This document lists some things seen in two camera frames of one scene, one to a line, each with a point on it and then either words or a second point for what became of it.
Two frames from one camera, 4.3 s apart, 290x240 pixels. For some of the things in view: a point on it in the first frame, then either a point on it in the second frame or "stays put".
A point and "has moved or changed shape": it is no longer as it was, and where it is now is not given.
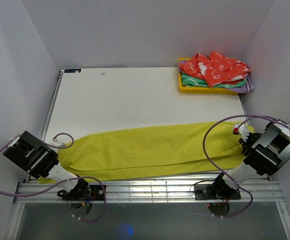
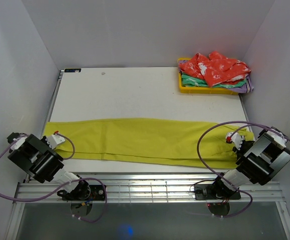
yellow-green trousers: [92, 155] has moved or changed shape
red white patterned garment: [216, 69] stays put
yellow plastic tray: [201, 90] stays put
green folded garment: [192, 80] stays put
